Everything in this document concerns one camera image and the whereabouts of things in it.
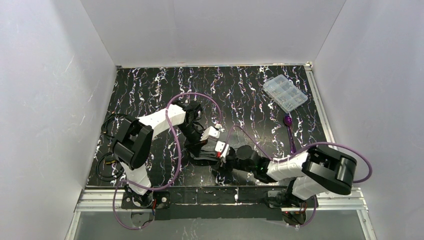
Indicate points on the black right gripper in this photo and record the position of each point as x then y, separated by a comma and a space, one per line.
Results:
228, 159

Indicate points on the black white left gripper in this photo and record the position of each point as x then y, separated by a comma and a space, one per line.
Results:
201, 151

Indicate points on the grey fabric napkin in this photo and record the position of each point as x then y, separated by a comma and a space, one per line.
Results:
211, 150

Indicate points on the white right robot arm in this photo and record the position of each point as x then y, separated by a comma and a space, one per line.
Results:
313, 170

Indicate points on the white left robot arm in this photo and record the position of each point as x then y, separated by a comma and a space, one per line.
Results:
132, 143

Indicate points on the purple metal spoon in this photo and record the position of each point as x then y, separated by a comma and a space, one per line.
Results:
288, 123

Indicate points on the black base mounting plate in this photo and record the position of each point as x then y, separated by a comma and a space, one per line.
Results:
274, 210

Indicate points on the clear plastic screw box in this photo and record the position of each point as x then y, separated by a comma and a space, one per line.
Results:
284, 93

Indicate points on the aluminium front frame rail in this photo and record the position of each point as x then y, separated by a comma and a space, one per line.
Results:
106, 200

